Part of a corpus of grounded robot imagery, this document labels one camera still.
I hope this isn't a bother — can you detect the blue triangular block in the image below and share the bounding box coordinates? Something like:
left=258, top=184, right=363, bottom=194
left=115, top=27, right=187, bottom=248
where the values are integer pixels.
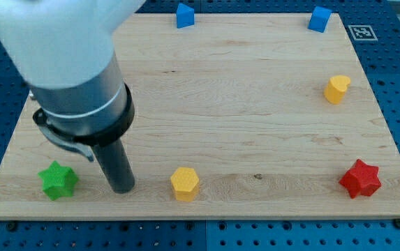
left=176, top=3, right=195, bottom=29

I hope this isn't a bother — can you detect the black clamp ring mount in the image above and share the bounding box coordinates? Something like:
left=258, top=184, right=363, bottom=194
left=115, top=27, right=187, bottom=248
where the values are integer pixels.
left=33, top=83, right=135, bottom=162

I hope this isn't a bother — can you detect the yellow heart block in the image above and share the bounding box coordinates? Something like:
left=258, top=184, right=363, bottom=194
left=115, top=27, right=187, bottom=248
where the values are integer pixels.
left=323, top=75, right=351, bottom=105

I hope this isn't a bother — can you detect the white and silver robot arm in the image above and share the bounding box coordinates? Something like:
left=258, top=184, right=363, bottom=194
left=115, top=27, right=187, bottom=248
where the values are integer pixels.
left=0, top=0, right=143, bottom=194

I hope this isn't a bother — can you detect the yellow hexagon block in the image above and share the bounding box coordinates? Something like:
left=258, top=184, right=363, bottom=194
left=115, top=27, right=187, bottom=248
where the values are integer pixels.
left=170, top=167, right=200, bottom=202

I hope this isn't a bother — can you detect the red star block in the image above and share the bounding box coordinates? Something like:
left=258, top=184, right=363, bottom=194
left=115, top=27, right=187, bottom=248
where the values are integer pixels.
left=339, top=159, right=382, bottom=199

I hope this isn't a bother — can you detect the light wooden board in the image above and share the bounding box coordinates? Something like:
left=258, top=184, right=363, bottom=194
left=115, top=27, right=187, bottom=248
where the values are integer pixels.
left=0, top=13, right=400, bottom=221

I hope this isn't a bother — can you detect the blue cube block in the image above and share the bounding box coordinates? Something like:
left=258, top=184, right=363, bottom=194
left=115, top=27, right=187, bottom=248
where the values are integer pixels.
left=307, top=6, right=333, bottom=33

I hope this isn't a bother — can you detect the green star block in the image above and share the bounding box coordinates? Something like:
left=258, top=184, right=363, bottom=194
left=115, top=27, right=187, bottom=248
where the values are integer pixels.
left=38, top=161, right=79, bottom=201

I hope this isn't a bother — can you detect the white fiducial marker tag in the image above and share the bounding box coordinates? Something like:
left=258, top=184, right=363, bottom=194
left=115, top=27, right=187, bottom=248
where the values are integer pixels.
left=348, top=24, right=378, bottom=41

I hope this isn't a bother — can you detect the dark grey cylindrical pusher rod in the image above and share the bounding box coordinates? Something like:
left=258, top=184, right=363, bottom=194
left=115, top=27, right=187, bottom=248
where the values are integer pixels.
left=92, top=139, right=135, bottom=194

